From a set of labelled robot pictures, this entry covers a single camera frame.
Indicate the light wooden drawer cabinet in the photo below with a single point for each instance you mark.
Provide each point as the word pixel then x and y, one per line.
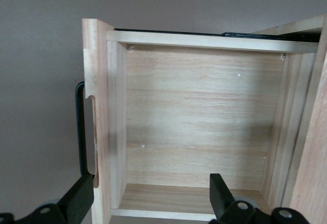
pixel 314 157

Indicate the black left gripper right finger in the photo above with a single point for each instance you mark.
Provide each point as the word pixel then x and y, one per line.
pixel 219 198

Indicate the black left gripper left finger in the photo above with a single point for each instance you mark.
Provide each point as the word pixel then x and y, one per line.
pixel 79 198

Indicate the black metal drawer slide rail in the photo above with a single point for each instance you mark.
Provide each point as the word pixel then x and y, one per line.
pixel 255 35

